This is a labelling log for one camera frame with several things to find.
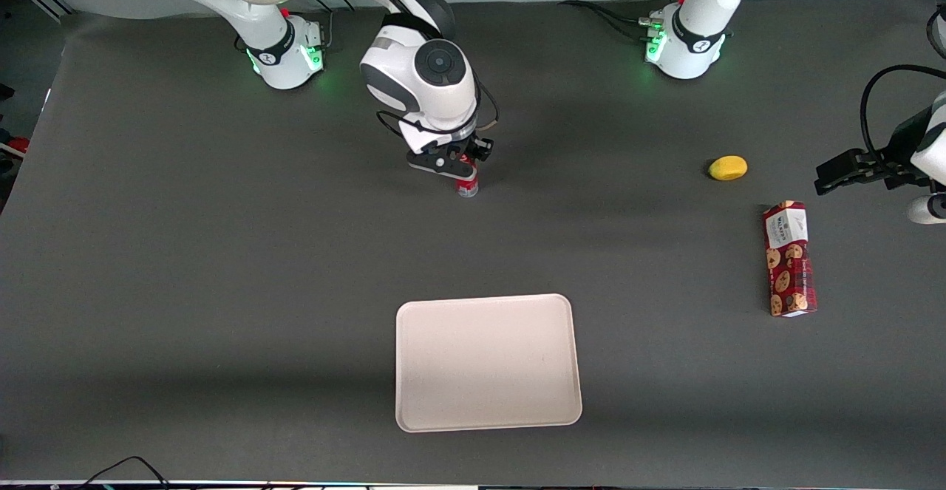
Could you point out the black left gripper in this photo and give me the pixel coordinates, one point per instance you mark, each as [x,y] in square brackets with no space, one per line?
[896,148]

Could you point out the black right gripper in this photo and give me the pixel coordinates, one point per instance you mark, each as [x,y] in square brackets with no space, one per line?
[481,149]

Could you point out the red coke bottle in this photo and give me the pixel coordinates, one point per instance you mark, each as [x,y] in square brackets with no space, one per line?
[468,188]

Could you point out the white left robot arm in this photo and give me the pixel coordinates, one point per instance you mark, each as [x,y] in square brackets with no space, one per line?
[702,2]

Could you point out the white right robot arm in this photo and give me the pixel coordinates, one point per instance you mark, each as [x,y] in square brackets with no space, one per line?
[414,98]

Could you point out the beige plastic tray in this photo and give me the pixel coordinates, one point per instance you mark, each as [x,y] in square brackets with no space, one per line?
[488,363]

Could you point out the red cookie box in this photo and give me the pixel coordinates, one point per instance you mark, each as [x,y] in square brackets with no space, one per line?
[789,268]

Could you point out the yellow lemon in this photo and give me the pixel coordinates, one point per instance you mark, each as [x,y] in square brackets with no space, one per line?
[728,168]

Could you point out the dark grey table mat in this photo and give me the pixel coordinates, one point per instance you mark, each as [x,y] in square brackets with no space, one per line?
[222,290]

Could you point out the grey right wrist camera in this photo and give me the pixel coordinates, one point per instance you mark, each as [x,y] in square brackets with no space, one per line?
[432,165]

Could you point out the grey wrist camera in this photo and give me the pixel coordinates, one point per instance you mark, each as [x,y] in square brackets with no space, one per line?
[924,211]
[432,165]

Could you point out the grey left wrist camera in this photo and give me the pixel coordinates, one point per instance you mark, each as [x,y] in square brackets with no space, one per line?
[924,211]

